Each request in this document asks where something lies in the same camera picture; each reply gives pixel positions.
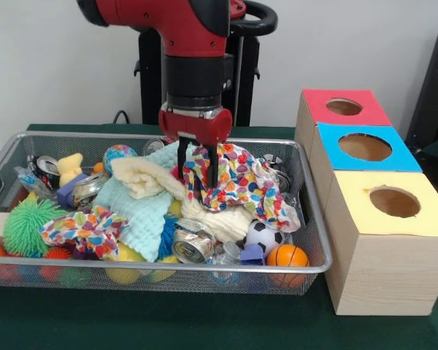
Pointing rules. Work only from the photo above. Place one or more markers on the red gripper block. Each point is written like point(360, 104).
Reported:
point(197, 127)

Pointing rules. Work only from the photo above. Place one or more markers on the colourful polka dot cloth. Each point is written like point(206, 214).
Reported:
point(241, 182)
point(84, 230)

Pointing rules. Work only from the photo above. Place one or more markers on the cream yellow cloth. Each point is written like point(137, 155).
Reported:
point(150, 179)

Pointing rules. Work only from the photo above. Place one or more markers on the mint green waffle cloth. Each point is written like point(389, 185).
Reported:
point(142, 215)

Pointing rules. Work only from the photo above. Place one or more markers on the yellow plush duck toy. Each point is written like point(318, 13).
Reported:
point(70, 168)

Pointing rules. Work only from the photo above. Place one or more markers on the orange basketball toy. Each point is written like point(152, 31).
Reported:
point(287, 257)

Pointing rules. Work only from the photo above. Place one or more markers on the green spiky ball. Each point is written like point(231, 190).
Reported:
point(29, 227)

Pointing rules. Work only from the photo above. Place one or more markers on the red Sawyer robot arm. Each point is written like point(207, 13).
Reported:
point(190, 29)

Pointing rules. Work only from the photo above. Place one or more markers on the clear mesh bin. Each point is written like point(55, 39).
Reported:
point(314, 240)

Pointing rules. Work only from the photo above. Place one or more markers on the wooden box with three holes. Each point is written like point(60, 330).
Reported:
point(387, 270)

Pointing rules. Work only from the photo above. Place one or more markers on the blue globe ball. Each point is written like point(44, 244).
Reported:
point(119, 157)

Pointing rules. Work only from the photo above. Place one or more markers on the crushed silver can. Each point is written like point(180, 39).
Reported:
point(192, 244)

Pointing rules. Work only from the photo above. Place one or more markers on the black and white soccer ball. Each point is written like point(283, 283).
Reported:
point(263, 237)

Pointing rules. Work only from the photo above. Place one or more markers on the dark green table cloth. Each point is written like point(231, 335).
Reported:
point(204, 321)

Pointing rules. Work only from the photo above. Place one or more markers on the black upright panel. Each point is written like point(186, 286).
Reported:
point(434, 95)

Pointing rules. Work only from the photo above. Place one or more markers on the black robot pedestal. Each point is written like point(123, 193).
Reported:
point(150, 87)

